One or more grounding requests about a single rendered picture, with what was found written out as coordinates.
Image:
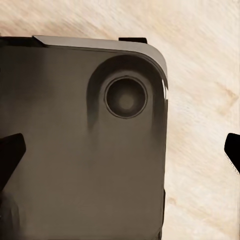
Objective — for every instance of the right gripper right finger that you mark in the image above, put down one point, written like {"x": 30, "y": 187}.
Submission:
{"x": 232, "y": 149}

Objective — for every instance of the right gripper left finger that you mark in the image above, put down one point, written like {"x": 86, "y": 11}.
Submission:
{"x": 12, "y": 149}

